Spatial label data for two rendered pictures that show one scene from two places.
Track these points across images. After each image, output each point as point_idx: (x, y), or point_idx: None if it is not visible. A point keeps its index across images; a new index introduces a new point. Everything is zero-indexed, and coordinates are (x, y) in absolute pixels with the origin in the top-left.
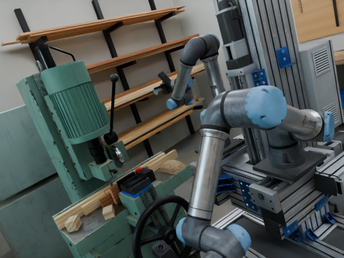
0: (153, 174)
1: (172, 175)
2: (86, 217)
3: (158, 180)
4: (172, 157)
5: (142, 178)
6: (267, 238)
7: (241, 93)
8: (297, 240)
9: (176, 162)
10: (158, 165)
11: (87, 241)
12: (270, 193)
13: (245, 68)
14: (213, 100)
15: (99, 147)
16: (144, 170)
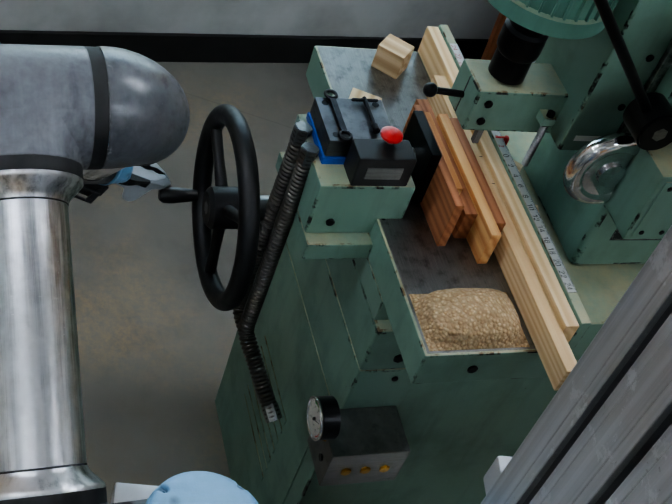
0: (355, 169)
1: (410, 288)
2: (410, 91)
3: (423, 254)
4: (545, 359)
5: (340, 128)
6: None
7: (25, 45)
8: None
9: (455, 312)
10: (521, 297)
11: (317, 72)
12: (126, 486)
13: (496, 478)
14: (137, 53)
15: (506, 33)
16: (379, 148)
